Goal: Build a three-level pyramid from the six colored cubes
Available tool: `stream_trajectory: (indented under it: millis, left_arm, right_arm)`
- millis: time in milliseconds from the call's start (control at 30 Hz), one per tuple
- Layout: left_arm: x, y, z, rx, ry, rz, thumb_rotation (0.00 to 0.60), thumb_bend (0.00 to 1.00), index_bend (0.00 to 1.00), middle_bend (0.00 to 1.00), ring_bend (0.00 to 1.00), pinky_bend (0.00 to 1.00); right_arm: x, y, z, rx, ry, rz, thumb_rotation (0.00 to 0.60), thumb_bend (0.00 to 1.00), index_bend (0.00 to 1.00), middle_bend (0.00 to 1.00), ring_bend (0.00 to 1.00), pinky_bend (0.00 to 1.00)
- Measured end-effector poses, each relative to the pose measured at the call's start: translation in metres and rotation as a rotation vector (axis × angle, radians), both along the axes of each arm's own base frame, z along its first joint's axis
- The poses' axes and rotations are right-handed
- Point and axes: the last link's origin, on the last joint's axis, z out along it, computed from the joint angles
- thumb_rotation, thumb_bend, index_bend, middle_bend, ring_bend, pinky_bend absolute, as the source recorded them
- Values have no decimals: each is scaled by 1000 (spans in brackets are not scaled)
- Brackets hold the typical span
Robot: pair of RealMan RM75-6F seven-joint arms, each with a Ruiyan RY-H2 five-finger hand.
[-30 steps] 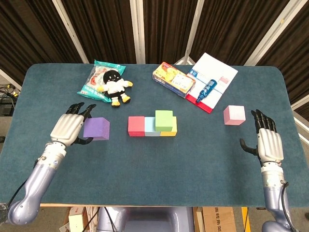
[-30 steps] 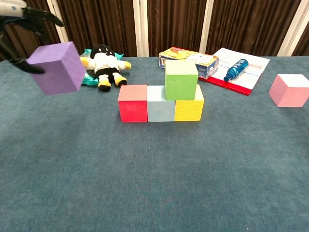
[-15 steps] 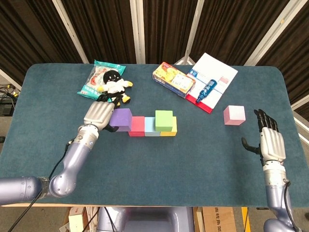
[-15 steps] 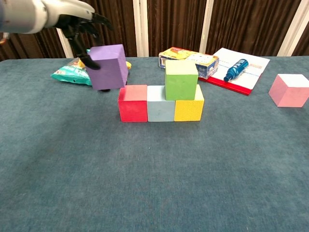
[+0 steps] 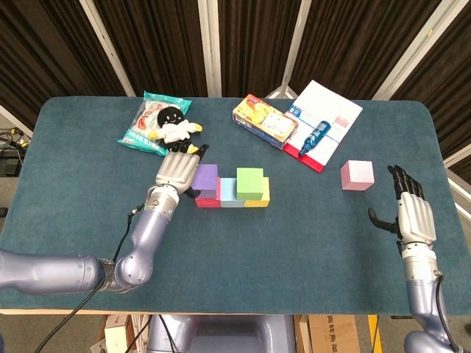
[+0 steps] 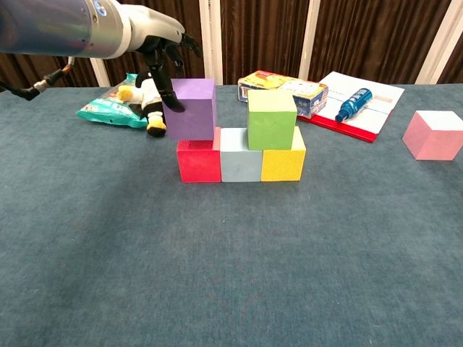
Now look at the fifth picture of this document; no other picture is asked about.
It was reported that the pink foam cube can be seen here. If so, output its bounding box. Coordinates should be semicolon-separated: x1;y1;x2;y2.
339;160;375;191

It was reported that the dark brown curtain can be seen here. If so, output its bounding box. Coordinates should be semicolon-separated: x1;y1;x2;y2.
0;0;471;174

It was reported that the green foam cube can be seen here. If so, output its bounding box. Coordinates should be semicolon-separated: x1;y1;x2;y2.
235;167;265;202

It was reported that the brown cardboard box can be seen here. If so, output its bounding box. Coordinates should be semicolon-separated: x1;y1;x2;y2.
298;314;361;353

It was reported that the black white plush doll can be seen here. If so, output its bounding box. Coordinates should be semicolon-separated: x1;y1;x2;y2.
148;109;204;155

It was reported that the grey robot torso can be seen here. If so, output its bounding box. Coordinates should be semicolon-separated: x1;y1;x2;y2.
146;314;297;353

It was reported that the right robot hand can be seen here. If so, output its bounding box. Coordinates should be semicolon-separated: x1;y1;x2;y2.
367;165;438;246

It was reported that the teal snack bag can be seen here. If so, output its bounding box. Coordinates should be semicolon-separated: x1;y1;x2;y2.
117;90;193;156

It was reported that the white red carton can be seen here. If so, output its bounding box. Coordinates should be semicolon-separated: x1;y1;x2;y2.
104;315;130;353

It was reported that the purple foam cube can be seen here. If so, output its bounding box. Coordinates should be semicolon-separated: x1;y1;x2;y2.
191;163;219;199

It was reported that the light blue foam cube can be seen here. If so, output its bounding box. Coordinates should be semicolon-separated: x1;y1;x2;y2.
219;177;247;208

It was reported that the white red book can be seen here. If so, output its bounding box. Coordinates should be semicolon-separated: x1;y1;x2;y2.
283;79;364;174

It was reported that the teal felt table mat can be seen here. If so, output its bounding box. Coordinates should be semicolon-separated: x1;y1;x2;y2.
0;96;471;316

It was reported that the yellow foam cube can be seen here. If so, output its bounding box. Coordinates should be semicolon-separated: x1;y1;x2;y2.
244;176;271;208

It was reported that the yellow table leg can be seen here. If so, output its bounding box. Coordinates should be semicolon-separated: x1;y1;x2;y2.
367;315;382;353

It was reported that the blue bottle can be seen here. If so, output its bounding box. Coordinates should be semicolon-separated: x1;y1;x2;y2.
297;121;331;158

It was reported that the white frame post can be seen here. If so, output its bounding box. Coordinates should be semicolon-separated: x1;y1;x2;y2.
79;0;137;98
279;0;314;99
197;0;223;98
371;0;461;101

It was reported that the red foam cube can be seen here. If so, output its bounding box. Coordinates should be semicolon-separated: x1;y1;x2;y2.
194;178;222;209

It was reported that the yellow blue cookie box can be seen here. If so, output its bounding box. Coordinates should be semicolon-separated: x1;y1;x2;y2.
231;94;300;151

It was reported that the black printed arm strap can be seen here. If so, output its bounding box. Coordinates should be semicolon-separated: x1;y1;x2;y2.
98;258;119;292

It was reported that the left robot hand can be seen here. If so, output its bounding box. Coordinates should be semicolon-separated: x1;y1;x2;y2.
155;141;210;199

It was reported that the black cable metal connector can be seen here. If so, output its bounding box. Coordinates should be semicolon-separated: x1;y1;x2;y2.
35;209;145;353

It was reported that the thin black cable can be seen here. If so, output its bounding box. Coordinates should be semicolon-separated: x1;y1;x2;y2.
435;275;461;350

